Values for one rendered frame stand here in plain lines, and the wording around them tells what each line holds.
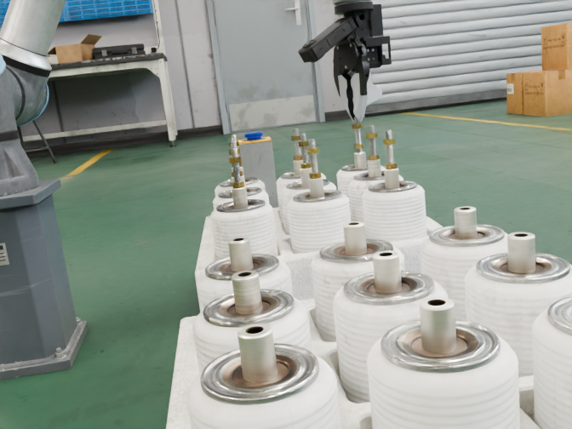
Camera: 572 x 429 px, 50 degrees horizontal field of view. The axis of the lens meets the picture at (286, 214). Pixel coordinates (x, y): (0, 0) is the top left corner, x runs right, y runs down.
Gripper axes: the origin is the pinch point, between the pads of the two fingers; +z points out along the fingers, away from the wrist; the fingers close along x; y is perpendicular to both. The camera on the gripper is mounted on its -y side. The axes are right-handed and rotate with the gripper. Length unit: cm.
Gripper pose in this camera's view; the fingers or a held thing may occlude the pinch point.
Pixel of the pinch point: (353, 115)
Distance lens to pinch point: 117.6
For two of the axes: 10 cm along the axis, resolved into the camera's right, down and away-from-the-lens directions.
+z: 1.1, 9.7, 2.1
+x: -5.2, -1.3, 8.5
